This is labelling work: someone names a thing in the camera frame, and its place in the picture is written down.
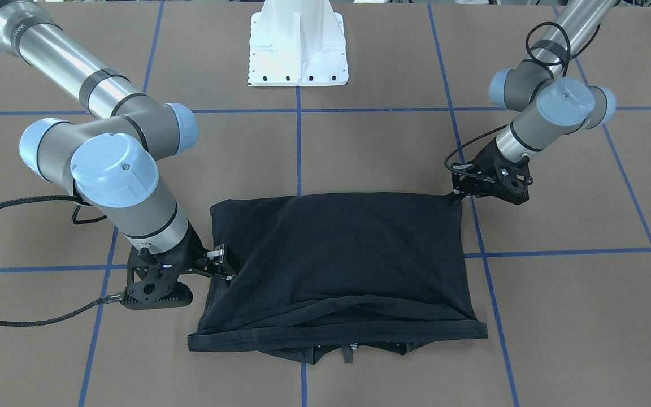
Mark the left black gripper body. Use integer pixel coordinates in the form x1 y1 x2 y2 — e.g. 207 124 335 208
471 138 516 190

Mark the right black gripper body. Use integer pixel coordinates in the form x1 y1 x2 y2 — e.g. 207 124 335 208
161 223 214 276

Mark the black graphic t-shirt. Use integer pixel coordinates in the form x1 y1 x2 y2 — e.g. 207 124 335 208
188 193 488 364

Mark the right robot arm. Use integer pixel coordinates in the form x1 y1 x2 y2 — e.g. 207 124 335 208
0 1 236 280

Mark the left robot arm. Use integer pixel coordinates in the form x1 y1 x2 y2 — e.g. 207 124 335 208
444 1 617 205

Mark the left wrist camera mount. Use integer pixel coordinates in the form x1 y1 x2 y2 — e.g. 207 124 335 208
491 152 534 205

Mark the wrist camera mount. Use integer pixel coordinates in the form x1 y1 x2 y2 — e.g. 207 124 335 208
120 247 193 311
491 152 534 205

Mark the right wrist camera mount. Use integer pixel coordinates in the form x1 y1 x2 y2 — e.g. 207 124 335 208
120 247 193 311

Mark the braided black cable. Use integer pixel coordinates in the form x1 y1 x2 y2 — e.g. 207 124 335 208
444 21 603 176
0 194 128 328

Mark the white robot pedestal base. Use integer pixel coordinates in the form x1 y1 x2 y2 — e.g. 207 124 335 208
248 1 349 87

